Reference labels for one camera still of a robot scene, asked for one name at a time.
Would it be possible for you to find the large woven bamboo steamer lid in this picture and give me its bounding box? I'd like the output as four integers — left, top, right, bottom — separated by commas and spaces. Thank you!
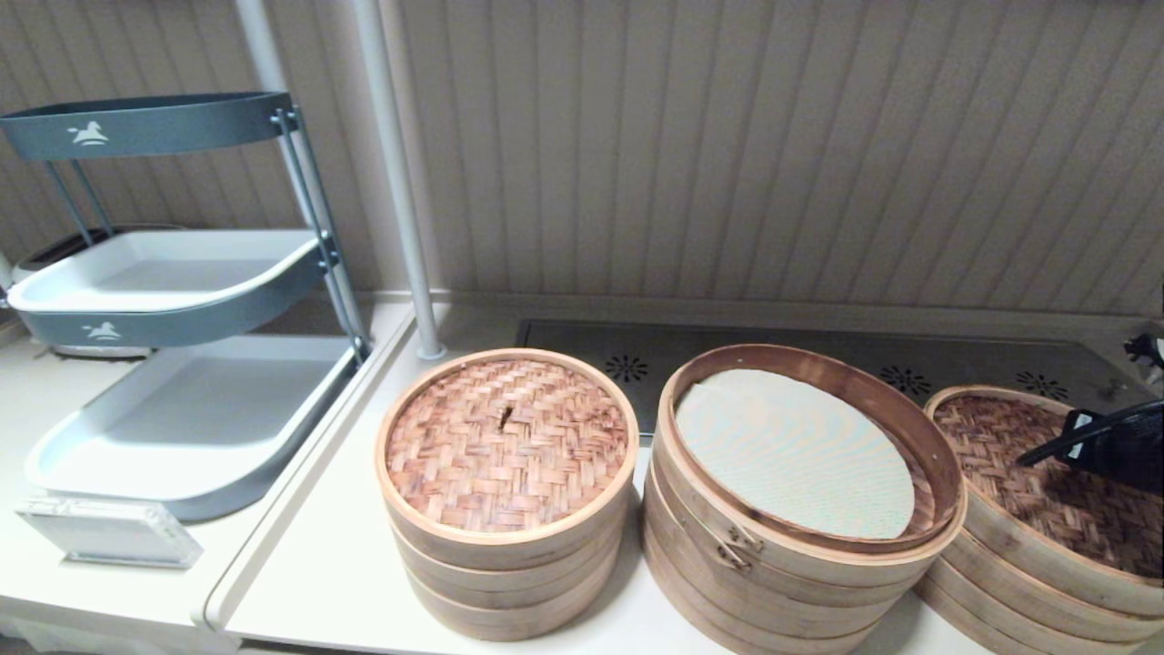
923, 385, 1164, 618

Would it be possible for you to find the right bamboo steamer stack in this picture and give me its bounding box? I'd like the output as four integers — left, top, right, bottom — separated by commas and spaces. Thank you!
937, 523, 1164, 644

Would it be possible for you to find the large bamboo steamer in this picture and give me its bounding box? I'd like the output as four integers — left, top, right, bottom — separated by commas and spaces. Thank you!
657, 344, 968, 601

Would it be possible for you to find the white round steamer liner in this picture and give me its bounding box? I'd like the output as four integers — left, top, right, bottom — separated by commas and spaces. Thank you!
675, 368, 917, 539

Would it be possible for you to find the large bamboo steamer basket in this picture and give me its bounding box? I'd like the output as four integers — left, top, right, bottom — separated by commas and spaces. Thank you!
639, 523, 901, 655
644, 473, 938, 638

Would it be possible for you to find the small woven bamboo steamer lid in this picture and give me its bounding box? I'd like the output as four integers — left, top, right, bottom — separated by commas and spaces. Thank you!
376, 348, 639, 571

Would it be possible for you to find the small bamboo steamer basket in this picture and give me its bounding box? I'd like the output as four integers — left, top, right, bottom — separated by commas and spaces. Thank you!
398, 546, 628, 618
407, 573, 621, 642
389, 514, 633, 594

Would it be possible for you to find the dark metal vented panel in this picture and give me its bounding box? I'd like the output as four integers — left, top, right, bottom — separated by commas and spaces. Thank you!
517, 318, 1160, 438

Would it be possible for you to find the white vertical pole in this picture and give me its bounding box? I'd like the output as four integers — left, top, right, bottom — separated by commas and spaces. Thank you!
353, 0, 448, 363

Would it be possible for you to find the grey-blue rack tray white inside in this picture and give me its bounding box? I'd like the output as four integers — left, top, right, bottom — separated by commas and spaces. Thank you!
24, 334, 363, 522
5, 227, 328, 349

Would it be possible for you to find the grey-blue rack tray with horse logo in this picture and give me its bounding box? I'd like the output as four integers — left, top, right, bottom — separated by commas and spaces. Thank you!
0, 91, 297, 163

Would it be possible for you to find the clear acrylic warning sign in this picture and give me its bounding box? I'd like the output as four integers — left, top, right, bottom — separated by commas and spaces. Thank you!
14, 494, 204, 571

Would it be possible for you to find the grey-blue metal rack frame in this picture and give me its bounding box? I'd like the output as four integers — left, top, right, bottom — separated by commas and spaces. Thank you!
44, 105, 372, 361

